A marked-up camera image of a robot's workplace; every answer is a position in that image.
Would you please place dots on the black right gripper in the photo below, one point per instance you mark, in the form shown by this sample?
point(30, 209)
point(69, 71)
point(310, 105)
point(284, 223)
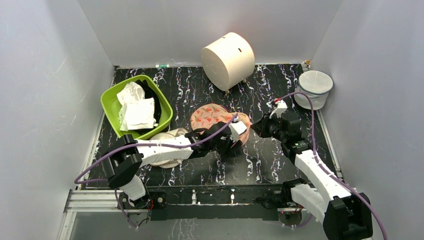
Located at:
point(266, 126)

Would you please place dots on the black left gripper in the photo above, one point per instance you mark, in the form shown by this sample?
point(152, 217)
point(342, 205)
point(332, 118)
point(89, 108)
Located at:
point(231, 146)

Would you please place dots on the floral mesh laundry bag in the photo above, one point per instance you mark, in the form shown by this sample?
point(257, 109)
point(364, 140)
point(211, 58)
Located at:
point(207, 115)

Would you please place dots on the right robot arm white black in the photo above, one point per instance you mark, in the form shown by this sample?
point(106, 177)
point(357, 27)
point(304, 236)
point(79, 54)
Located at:
point(343, 215)

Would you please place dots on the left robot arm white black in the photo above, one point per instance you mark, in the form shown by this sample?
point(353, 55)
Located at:
point(120, 165)

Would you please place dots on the beige round mesh laundry bag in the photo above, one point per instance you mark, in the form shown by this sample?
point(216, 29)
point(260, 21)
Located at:
point(168, 163)

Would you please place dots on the white cylindrical mesh bag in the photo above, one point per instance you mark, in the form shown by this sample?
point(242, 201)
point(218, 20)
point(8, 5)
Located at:
point(316, 85)

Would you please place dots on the cream cylindrical drum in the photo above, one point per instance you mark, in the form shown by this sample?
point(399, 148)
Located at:
point(228, 61)

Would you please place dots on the black cloth in basin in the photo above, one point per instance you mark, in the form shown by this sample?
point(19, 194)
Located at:
point(150, 93)

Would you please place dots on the white cloth in basin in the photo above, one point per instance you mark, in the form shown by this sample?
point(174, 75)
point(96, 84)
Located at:
point(137, 111)

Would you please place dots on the green plastic basin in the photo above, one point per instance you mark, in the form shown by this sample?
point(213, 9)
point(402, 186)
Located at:
point(111, 107)

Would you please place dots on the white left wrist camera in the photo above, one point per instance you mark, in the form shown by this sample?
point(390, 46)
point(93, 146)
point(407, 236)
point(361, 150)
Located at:
point(238, 130)

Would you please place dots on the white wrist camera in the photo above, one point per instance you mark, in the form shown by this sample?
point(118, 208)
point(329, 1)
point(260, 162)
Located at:
point(238, 130)
point(279, 108)

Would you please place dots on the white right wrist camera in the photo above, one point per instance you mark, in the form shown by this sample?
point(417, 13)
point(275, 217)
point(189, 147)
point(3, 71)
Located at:
point(279, 108)

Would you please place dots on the aluminium base frame rail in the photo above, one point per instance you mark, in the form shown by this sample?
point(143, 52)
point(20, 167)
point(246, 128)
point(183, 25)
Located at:
point(264, 202)

